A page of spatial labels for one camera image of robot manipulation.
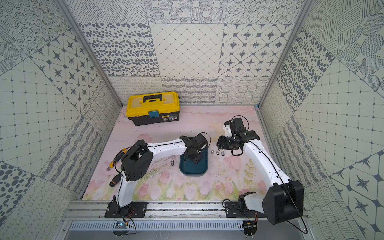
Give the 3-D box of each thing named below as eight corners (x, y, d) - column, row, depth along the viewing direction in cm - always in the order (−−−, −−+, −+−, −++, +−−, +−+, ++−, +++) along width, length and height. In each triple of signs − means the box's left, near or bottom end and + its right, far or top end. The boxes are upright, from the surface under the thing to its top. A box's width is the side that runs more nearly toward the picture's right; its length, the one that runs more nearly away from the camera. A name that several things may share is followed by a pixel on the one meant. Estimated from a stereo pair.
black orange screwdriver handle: (110, 186, 83) (108, 184, 81) (120, 174, 88) (117, 172, 85) (113, 188, 83) (111, 186, 80) (123, 176, 87) (121, 174, 85)
